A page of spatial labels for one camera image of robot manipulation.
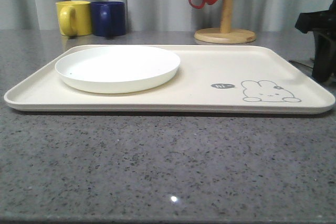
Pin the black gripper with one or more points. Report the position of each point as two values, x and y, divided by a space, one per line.
322 24

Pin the silver metal spoon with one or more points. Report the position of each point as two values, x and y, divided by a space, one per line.
297 63

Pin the white round plate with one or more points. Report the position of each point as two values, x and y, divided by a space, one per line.
118 69

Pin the cream rabbit serving tray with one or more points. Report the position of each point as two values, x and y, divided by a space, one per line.
219 79

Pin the wooden mug tree stand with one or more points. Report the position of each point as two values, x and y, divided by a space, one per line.
225 34

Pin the dark blue mug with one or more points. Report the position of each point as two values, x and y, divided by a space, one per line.
108 18

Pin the yellow mug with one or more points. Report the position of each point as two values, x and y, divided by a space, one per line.
74 18

